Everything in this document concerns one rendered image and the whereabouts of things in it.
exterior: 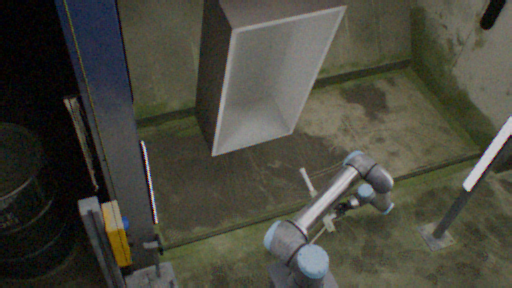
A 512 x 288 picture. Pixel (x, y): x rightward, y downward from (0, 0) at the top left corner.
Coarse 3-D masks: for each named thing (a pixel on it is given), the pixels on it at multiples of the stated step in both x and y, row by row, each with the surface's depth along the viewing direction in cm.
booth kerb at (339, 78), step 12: (396, 60) 439; (408, 60) 443; (348, 72) 426; (360, 72) 432; (372, 72) 438; (384, 72) 443; (324, 84) 426; (192, 108) 390; (144, 120) 380; (156, 120) 385; (168, 120) 390
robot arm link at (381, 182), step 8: (376, 168) 250; (368, 176) 251; (376, 176) 249; (384, 176) 250; (376, 184) 251; (384, 184) 251; (392, 184) 255; (376, 192) 258; (384, 192) 255; (376, 200) 285; (384, 200) 277; (376, 208) 304; (384, 208) 296
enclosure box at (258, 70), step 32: (224, 0) 222; (256, 0) 225; (288, 0) 228; (320, 0) 231; (224, 32) 225; (256, 32) 280; (288, 32) 292; (320, 32) 262; (224, 64) 239; (256, 64) 309; (288, 64) 310; (320, 64) 270; (224, 96) 260; (256, 96) 344; (288, 96) 324; (224, 128) 330; (256, 128) 334; (288, 128) 337
